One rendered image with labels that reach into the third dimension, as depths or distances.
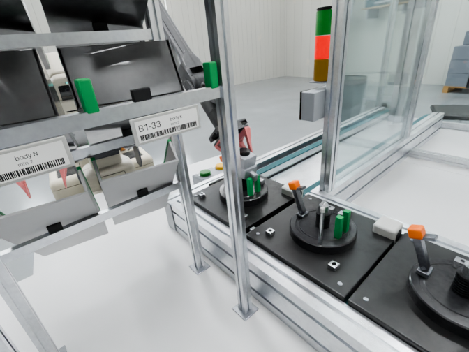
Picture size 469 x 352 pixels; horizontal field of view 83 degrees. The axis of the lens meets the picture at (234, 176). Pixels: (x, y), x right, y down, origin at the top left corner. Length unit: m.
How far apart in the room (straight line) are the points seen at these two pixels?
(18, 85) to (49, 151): 0.08
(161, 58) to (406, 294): 0.52
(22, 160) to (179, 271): 0.51
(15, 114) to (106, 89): 0.09
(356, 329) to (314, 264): 0.13
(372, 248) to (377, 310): 0.15
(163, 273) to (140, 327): 0.14
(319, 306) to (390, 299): 0.11
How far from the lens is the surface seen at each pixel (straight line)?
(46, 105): 0.34
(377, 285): 0.55
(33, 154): 0.30
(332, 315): 0.50
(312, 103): 0.70
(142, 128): 0.32
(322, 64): 0.71
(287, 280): 0.54
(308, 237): 0.59
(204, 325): 0.62
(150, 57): 0.39
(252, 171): 0.71
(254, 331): 0.60
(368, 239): 0.64
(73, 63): 0.38
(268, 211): 0.69
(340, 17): 0.70
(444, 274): 0.59
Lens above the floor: 1.36
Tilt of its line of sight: 26 degrees down
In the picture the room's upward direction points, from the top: 5 degrees counter-clockwise
